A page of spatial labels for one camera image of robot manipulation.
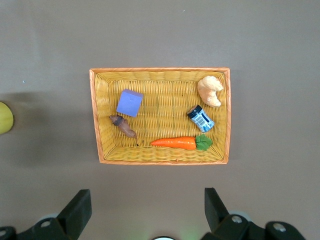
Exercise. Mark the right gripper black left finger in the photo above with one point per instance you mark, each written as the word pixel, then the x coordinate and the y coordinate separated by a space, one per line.
pixel 75 215

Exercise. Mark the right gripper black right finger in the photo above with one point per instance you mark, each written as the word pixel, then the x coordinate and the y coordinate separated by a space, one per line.
pixel 217 215

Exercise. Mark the yellow tape roll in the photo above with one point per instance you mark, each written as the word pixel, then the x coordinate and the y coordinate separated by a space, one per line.
pixel 5 117

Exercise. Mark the orange toy carrot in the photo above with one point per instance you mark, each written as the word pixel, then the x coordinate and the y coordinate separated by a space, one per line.
pixel 175 142

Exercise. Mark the small jar black lid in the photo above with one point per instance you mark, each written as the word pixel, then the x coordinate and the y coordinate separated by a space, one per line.
pixel 201 120

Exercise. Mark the brown toy root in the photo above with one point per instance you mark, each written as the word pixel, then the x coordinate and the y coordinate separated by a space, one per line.
pixel 123 125

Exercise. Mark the purple foam cube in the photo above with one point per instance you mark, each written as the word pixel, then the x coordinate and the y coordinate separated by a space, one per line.
pixel 128 103

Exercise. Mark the toy croissant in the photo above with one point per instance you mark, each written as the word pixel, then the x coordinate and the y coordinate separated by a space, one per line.
pixel 210 90

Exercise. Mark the yellow wicker basket orange rim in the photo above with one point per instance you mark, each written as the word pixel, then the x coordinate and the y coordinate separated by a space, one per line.
pixel 162 100

